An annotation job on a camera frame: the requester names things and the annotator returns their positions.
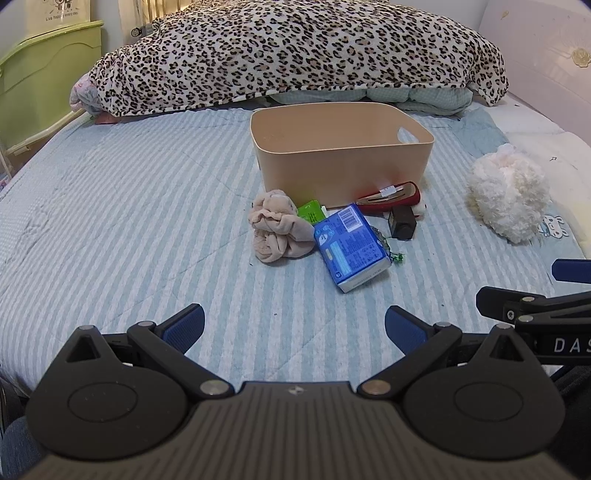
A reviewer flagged green beaded trinket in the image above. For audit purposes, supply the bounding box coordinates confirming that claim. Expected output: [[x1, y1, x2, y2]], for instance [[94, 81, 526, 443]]
[[372, 227, 405, 265]]

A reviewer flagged blue tissue pack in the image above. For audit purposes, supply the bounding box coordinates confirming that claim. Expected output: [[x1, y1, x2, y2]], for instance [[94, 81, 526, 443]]
[[314, 204, 392, 293]]

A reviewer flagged dark brown small box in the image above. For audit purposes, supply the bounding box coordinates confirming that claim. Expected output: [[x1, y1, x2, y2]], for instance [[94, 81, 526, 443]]
[[388, 205, 417, 241]]

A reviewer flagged red hair clip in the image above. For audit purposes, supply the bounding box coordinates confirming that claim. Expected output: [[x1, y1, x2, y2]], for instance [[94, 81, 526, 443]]
[[356, 182, 422, 215]]

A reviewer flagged beige cloth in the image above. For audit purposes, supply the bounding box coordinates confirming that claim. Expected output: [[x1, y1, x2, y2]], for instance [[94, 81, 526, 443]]
[[247, 190, 315, 264]]

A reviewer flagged green small packet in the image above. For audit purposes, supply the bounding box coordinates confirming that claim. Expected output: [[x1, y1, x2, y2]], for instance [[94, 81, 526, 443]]
[[297, 200, 327, 225]]

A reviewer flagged white fluffy plush toy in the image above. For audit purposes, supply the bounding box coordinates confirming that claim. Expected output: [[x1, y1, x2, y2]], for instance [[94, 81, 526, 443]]
[[468, 143, 550, 245]]

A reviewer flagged striped blue bed sheet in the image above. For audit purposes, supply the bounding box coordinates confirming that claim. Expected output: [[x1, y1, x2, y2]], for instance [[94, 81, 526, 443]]
[[1, 108, 582, 390]]

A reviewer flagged beige plastic storage bin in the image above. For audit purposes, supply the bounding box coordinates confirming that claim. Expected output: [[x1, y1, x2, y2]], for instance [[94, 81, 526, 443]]
[[250, 102, 435, 207]]

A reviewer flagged light green folded quilt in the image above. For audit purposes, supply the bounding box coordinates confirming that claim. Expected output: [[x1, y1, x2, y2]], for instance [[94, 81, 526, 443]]
[[270, 88, 473, 116]]

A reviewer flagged pink headboard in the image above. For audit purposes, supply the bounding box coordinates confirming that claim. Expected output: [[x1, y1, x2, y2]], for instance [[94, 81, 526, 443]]
[[479, 0, 590, 141]]

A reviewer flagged leopard print blanket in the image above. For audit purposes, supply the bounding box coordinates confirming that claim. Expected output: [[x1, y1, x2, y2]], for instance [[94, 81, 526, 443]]
[[88, 1, 509, 117]]

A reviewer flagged green wooden cabinet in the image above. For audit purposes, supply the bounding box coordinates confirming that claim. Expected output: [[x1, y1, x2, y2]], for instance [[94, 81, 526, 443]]
[[1, 21, 103, 155]]

